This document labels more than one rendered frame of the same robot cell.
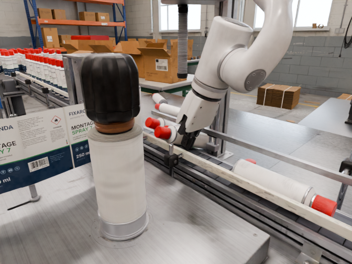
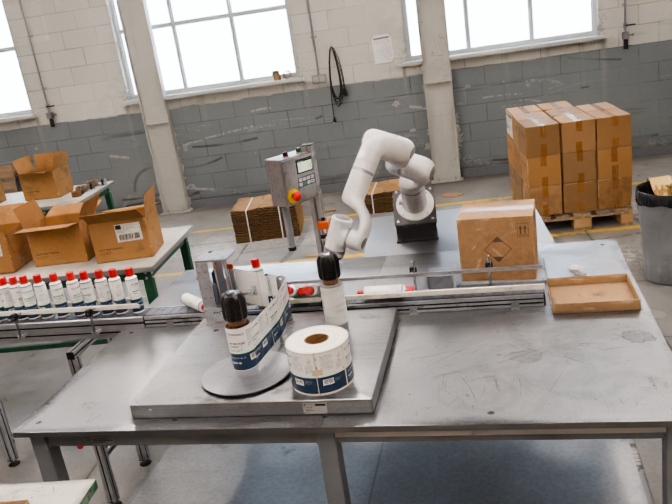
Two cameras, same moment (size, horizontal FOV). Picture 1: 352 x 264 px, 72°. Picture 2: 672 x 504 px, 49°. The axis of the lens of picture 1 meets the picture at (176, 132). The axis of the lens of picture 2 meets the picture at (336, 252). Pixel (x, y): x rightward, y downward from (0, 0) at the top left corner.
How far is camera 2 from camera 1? 237 cm
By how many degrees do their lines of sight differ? 31
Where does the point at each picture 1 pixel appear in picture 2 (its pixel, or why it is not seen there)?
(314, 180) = not seen: hidden behind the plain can
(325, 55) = (311, 123)
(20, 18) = not seen: outside the picture
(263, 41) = (364, 226)
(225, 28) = (343, 223)
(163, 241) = (361, 325)
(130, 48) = (30, 217)
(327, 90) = (337, 182)
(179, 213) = (356, 318)
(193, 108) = not seen: hidden behind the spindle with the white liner
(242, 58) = (357, 236)
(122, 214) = (344, 318)
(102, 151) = (336, 291)
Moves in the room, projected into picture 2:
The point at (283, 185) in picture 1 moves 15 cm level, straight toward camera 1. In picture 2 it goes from (391, 288) to (399, 302)
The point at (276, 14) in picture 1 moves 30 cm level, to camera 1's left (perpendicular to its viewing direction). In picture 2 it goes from (365, 214) to (300, 236)
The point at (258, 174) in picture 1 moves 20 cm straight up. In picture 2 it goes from (377, 289) to (371, 241)
